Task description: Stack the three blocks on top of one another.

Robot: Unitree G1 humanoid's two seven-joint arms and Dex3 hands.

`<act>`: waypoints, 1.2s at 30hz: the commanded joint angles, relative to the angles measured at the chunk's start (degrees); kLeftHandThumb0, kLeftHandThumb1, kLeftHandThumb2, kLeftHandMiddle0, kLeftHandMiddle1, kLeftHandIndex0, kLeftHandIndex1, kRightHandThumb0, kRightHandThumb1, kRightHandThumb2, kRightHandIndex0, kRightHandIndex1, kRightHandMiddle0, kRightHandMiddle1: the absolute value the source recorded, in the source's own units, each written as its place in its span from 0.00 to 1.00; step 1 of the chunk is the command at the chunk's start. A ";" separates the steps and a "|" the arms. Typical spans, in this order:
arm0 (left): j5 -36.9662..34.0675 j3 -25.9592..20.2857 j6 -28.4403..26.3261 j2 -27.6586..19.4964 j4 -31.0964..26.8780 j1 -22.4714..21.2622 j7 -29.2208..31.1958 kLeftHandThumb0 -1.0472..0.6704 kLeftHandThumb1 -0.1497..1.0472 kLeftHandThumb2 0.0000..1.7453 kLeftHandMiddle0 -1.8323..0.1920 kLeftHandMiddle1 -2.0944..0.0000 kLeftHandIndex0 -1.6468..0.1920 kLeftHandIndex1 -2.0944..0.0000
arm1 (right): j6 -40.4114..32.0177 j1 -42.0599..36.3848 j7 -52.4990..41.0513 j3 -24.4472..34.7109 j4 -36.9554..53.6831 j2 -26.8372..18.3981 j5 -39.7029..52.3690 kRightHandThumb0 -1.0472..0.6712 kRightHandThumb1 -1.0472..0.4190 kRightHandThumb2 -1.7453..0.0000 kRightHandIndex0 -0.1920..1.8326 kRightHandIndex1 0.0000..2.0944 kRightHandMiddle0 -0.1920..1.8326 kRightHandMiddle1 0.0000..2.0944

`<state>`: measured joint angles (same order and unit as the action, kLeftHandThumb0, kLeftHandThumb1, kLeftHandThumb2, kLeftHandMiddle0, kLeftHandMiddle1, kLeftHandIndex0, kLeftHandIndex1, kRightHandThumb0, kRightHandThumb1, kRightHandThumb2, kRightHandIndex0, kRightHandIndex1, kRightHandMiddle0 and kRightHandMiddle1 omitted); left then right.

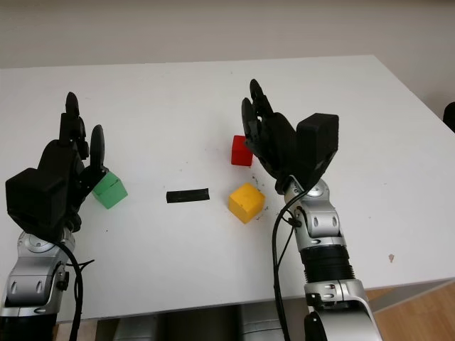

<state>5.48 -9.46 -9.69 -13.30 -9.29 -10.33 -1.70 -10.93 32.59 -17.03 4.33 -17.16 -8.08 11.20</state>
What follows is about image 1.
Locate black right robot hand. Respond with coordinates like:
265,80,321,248
240,78,309,195

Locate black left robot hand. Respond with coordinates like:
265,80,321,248
37,91,109,234

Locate red wooden block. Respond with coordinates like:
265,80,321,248
230,134,254,168

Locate green wooden block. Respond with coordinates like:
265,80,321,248
91,170,129,210

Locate yellow wooden block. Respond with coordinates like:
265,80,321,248
227,182,267,224

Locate black tape strip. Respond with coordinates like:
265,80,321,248
165,188,210,205

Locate black chair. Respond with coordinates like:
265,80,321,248
443,101,455,134

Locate silver right robot leg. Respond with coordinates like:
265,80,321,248
240,303,285,341

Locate silver robot leg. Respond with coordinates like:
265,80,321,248
113,312,159,341
240,303,285,341

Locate silver left robot leg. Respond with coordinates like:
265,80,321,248
113,312,159,341

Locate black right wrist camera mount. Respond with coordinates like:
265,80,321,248
296,112,339,188

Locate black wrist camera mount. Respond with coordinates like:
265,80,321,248
5,167,78,246
296,112,339,188

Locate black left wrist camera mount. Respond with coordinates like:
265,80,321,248
5,167,78,246

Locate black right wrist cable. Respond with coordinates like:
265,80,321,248
271,184,307,341

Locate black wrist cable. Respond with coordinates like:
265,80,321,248
271,184,307,341
53,241,96,341

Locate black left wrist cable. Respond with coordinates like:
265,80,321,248
53,241,96,341

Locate grey table frame bar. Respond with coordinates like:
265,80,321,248
369,280,455,313

